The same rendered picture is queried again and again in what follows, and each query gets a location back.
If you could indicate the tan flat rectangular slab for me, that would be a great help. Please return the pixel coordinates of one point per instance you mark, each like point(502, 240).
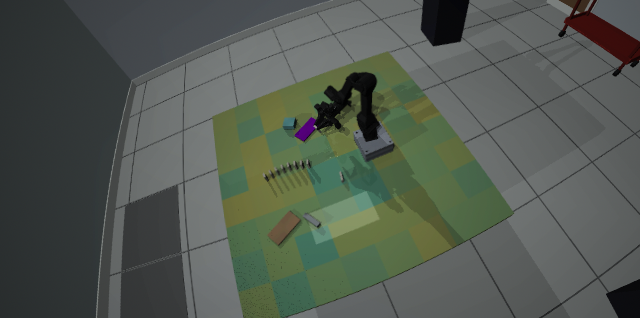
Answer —
point(284, 227)

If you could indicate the teal flat block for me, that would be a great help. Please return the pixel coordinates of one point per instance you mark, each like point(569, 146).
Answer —
point(289, 123)

